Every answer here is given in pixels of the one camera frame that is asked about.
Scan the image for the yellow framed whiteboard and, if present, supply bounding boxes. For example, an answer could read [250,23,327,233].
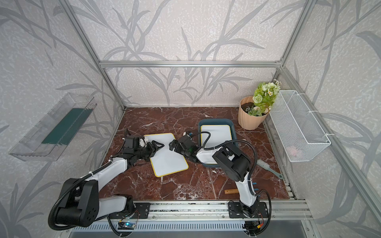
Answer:
[198,125,232,165]
[144,133,189,178]

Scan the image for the dark teal storage tray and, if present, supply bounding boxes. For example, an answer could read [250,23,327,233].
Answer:
[197,118,239,169]

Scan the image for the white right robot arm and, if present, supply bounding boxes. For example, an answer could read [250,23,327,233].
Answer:
[169,131,260,217]

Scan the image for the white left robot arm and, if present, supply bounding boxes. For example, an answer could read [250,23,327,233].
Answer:
[48,135,164,231]

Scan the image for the beige flower pot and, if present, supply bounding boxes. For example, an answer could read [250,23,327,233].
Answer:
[238,96,267,131]

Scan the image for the green circuit board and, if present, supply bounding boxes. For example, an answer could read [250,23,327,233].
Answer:
[118,221,136,230]

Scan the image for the green white artificial flowers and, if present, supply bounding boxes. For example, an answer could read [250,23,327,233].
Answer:
[243,80,281,117]

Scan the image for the pink object in basket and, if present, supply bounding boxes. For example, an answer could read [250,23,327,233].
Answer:
[286,145,303,159]

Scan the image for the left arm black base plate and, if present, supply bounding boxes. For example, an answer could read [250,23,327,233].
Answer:
[119,202,151,219]

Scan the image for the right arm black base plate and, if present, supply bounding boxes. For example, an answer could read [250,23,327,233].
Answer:
[228,201,269,219]

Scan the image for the clear plastic wall shelf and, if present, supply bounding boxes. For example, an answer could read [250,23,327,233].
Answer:
[9,93,97,162]

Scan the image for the right circuit board with wires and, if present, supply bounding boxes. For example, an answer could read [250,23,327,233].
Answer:
[243,221,264,236]

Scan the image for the white wire mesh basket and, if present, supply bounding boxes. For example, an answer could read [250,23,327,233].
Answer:
[270,90,331,162]

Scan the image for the aluminium front rail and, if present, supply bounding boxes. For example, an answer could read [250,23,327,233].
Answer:
[62,200,313,223]

